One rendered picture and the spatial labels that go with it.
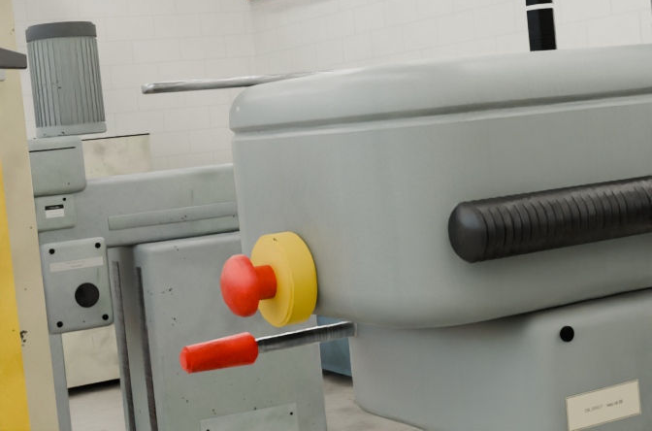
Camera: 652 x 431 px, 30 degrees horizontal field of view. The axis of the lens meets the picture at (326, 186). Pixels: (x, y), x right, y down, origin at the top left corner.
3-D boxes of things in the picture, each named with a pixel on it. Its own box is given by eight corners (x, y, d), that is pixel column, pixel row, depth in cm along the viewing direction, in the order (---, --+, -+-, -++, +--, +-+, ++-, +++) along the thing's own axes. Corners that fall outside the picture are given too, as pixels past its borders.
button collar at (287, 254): (295, 332, 76) (285, 237, 76) (253, 322, 81) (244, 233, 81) (323, 326, 77) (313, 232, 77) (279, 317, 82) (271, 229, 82)
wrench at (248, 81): (158, 92, 83) (156, 80, 83) (135, 96, 86) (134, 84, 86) (440, 71, 96) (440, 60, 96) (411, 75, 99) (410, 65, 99)
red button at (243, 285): (244, 322, 75) (237, 258, 75) (216, 316, 79) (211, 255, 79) (290, 314, 77) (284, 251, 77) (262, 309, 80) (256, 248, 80)
